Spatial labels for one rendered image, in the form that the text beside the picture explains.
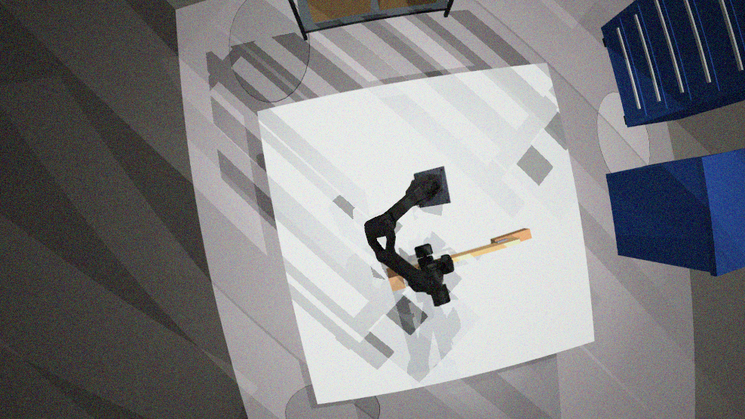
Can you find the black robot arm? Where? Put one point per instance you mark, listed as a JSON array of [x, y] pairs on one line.
[[429, 280]]

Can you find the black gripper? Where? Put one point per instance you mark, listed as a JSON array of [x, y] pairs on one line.
[[423, 251]]

